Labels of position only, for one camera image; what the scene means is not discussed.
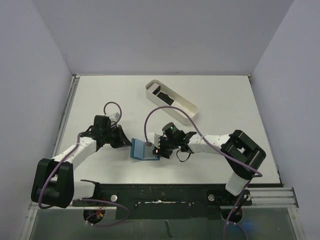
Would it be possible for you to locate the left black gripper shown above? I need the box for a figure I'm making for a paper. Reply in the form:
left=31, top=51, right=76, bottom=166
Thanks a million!
left=103, top=124, right=132, bottom=149

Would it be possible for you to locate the blue leather card holder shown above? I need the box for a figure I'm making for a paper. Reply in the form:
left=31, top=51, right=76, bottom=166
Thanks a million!
left=130, top=138, right=160, bottom=161

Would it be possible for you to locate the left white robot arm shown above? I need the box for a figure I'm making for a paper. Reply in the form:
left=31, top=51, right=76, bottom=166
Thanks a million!
left=30, top=113, right=132, bottom=209

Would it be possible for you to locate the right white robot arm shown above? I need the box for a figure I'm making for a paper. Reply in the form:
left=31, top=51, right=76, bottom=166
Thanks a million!
left=146, top=122, right=267, bottom=205

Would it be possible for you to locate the black card in tray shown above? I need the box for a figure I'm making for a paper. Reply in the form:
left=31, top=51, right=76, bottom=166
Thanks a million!
left=156, top=91, right=174, bottom=106

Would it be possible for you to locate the white oblong tray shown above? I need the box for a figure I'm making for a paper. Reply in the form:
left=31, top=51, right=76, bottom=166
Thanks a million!
left=145, top=79, right=199, bottom=120

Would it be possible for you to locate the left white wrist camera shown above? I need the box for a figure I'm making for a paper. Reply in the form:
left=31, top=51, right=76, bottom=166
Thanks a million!
left=107, top=112, right=122, bottom=124

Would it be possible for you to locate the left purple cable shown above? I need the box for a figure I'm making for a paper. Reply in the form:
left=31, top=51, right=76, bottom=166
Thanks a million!
left=37, top=101, right=131, bottom=227

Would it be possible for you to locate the purple cable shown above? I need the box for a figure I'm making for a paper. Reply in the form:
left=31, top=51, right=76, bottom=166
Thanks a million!
left=144, top=106, right=263, bottom=240
left=37, top=101, right=131, bottom=227

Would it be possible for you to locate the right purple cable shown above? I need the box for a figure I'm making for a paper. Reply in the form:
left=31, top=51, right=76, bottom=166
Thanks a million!
left=144, top=106, right=263, bottom=240

